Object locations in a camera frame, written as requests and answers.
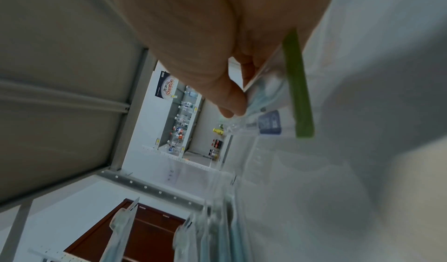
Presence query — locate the person's right hand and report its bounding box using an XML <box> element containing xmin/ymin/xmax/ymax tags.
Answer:
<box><xmin>108</xmin><ymin>0</ymin><xmax>339</xmax><ymax>118</ymax></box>

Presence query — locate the white metal shelf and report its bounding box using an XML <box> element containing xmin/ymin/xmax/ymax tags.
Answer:
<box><xmin>0</xmin><ymin>0</ymin><xmax>447</xmax><ymax>262</ymax></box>

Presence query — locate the row of green toothbrush packets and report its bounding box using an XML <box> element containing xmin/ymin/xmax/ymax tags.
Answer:
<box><xmin>172</xmin><ymin>169</ymin><xmax>252</xmax><ymax>262</ymax></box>

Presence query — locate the blue and white water carton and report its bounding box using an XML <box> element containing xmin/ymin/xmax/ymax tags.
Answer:
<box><xmin>155</xmin><ymin>70</ymin><xmax>176</xmax><ymax>99</ymax></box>

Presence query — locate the cluster of water and soda bottles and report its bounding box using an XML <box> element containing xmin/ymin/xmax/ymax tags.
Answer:
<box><xmin>166</xmin><ymin>85</ymin><xmax>196</xmax><ymax>154</ymax></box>

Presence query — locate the white drinks shelving unit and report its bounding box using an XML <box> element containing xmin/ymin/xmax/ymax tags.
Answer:
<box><xmin>141</xmin><ymin>70</ymin><xmax>233</xmax><ymax>171</ymax></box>

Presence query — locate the row of colourful bottles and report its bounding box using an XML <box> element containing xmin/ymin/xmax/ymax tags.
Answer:
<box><xmin>209</xmin><ymin>127</ymin><xmax>224</xmax><ymax>161</ymax></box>

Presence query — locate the red-brown wooden door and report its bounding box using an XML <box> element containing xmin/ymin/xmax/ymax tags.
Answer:
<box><xmin>64</xmin><ymin>199</ymin><xmax>188</xmax><ymax>262</ymax></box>

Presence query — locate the white stationery rack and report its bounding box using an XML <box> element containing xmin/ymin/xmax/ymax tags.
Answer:
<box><xmin>27</xmin><ymin>245</ymin><xmax>95</xmax><ymax>262</ymax></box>

